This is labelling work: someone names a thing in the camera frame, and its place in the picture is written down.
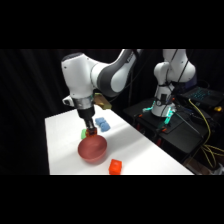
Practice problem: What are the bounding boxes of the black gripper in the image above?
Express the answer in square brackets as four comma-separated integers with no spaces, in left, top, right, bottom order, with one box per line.
[77,106,99,137]

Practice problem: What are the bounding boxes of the pink bowl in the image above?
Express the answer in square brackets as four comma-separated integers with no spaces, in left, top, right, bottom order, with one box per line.
[77,134,109,164]

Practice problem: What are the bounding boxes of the green block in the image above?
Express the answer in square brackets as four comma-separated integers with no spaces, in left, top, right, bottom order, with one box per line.
[80,128,88,141]

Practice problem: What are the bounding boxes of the blue block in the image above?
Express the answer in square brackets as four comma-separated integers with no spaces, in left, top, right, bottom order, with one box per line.
[94,116,107,127]
[99,121,112,133]

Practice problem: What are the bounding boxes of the yellowish wrist circuit board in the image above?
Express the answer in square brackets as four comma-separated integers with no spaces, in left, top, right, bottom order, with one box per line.
[93,92,113,111]

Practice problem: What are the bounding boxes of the orange-red cube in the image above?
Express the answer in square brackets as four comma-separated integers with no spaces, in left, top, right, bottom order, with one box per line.
[108,158,124,176]

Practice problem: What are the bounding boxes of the green base light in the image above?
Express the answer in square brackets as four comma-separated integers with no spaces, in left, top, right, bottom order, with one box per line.
[142,105,155,115]

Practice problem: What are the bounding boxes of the black robot stand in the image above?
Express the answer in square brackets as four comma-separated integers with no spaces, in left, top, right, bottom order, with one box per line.
[122,95,224,165]

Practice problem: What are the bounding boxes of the black laptop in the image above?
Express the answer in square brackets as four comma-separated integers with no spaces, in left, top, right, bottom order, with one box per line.
[179,85,224,109]

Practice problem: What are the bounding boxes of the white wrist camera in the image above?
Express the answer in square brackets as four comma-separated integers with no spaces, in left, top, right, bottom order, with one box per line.
[61,95,76,108]

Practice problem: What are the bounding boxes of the yellow cable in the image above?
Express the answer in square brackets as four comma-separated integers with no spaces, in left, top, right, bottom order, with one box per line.
[187,97,224,170]

